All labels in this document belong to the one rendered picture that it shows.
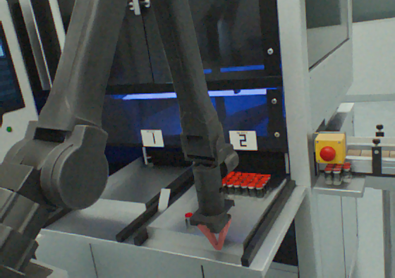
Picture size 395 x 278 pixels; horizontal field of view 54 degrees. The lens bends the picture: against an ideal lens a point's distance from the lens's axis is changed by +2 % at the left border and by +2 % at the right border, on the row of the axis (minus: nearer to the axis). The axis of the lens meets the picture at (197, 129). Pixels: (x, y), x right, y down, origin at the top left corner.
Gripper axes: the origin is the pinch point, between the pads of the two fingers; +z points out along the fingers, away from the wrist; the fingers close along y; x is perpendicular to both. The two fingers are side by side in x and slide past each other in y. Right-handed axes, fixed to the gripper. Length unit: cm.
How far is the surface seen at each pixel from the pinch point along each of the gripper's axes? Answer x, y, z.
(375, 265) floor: -20, 130, 92
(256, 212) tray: -1.8, 20.1, 2.4
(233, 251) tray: -3.1, 1.0, 1.4
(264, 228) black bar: -7.5, 9.9, 0.4
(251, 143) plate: 4.7, 37.9, -10.2
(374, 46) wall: 9, 498, 24
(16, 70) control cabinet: 87, 27, -39
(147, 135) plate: 43, 38, -12
